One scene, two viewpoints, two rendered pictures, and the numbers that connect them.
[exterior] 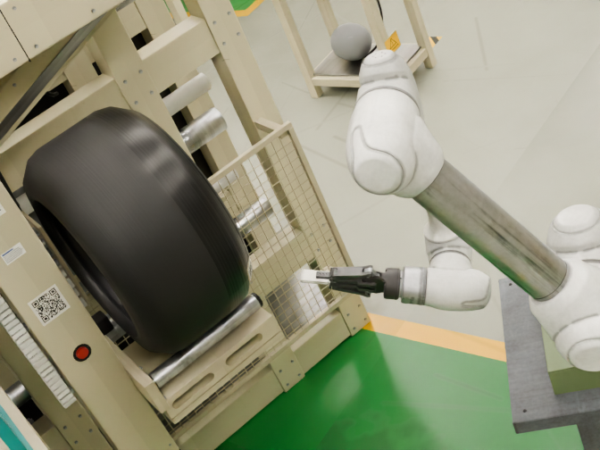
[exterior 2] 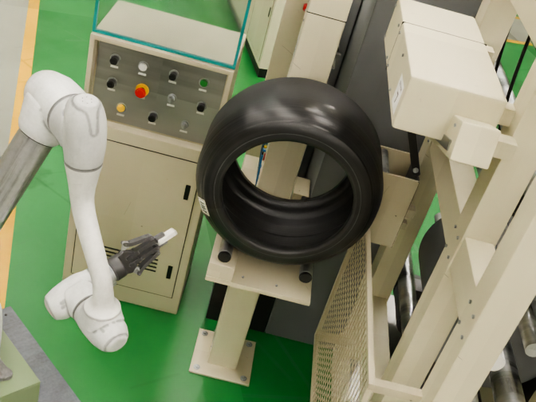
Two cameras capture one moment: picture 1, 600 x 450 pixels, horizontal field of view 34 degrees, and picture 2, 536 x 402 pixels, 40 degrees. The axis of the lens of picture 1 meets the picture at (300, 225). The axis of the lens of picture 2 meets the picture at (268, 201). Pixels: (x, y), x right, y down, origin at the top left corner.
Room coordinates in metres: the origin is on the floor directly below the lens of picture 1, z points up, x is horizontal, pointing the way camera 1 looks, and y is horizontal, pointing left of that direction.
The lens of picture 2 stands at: (2.72, -1.63, 2.45)
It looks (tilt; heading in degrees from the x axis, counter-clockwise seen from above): 33 degrees down; 109
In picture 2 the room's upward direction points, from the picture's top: 17 degrees clockwise
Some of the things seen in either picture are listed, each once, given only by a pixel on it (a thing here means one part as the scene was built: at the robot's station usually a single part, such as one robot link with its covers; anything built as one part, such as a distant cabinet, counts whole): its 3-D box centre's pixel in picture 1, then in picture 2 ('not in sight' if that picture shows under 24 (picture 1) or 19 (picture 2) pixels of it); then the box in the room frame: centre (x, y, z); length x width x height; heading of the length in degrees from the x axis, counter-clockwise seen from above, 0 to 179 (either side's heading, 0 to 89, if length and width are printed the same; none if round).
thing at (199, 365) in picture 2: not in sight; (223, 355); (1.95, 0.62, 0.01); 0.27 x 0.27 x 0.02; 23
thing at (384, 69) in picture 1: (389, 95); (83, 127); (1.72, -0.27, 1.44); 0.14 x 0.13 x 0.18; 155
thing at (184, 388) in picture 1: (213, 359); (227, 241); (1.94, 0.34, 0.83); 0.36 x 0.09 x 0.06; 113
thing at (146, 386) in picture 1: (123, 362); not in sight; (2.00, 0.56, 0.90); 0.40 x 0.03 x 0.10; 23
